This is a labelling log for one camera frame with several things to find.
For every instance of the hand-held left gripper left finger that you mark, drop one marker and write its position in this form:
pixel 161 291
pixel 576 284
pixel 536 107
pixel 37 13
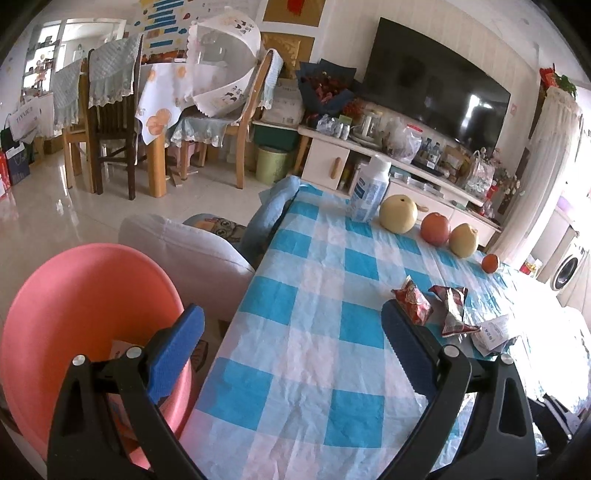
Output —
pixel 178 350

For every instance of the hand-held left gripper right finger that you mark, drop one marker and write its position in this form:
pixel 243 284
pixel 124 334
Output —
pixel 408 350

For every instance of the red snack wrapper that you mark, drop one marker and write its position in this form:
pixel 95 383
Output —
pixel 413 302
pixel 455 307

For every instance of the white paper packet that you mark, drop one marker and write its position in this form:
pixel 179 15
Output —
pixel 494 334

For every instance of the pink plastic basin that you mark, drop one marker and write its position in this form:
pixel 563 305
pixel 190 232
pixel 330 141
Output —
pixel 83 300

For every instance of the blue white checkered tablecloth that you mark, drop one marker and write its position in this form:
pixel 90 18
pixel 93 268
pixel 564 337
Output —
pixel 323 323

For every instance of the white sofa armrest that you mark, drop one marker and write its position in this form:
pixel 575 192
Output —
pixel 184 258

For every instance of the orange tangerine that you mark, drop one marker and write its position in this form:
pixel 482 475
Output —
pixel 491 263

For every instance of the large yellow pear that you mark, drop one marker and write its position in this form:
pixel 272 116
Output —
pixel 464 241

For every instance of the red apple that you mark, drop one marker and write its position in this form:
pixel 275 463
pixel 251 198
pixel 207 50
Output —
pixel 435 229

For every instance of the owl print cushion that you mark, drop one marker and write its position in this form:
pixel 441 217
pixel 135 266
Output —
pixel 219 228

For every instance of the round brownish pear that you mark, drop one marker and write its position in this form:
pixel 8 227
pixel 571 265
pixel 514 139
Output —
pixel 398 214

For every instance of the blue cushion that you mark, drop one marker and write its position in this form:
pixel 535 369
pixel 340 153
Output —
pixel 265 221

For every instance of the white washing machine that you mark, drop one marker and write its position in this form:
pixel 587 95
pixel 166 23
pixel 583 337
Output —
pixel 570 270

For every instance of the white bottle with blue label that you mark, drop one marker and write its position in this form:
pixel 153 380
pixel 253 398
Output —
pixel 367 189

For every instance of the plastic bag of packets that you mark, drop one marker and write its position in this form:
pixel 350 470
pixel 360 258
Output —
pixel 479 177

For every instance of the artificial flower bunch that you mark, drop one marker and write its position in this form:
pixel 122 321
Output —
pixel 505 177

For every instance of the green waste bin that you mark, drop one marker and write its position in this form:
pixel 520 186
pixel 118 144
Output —
pixel 271 165

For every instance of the white television cabinet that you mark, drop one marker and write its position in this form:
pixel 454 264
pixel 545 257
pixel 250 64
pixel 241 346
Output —
pixel 323 159

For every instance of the clear plastic bag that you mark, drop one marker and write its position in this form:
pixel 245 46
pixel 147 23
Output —
pixel 404 141

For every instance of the white lace curtain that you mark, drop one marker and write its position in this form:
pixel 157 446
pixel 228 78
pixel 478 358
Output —
pixel 540 175

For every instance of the light wooden chair with cover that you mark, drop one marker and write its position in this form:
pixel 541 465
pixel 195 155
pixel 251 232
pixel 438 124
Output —
pixel 244 134
pixel 69 110

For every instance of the clear electric kettle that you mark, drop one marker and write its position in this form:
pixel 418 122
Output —
pixel 369 125

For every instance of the green storage crate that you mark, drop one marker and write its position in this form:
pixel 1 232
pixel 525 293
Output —
pixel 274 136

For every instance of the dining table with printed cloth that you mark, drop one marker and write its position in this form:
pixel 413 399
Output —
pixel 159 106

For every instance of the red gift bag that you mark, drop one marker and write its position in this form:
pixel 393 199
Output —
pixel 3 173

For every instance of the dark wooden chair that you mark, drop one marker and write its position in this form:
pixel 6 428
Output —
pixel 113 106

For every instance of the white paper bag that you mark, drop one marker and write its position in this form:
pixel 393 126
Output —
pixel 30 122

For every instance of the black flat television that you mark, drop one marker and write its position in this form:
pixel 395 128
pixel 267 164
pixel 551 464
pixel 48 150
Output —
pixel 429 78

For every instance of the dark wrapped flower bouquet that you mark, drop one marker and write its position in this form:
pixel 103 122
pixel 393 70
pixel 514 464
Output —
pixel 325 87

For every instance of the white mesh food cover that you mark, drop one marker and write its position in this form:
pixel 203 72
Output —
pixel 221 60

